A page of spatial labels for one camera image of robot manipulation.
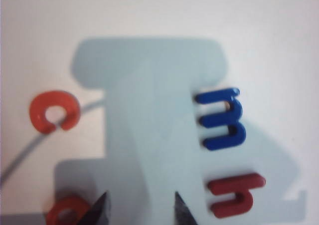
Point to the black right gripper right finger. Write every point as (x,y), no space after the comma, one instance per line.
(183,215)

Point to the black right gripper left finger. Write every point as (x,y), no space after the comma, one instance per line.
(99,215)

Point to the orange letter a magnet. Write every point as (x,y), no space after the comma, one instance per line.
(62,210)

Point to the orange letter c magnet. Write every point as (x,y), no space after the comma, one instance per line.
(40,112)

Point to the red letter h magnet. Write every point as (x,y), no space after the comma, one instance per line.
(236,205)

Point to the blue letter m magnet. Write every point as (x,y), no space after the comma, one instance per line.
(224,132)

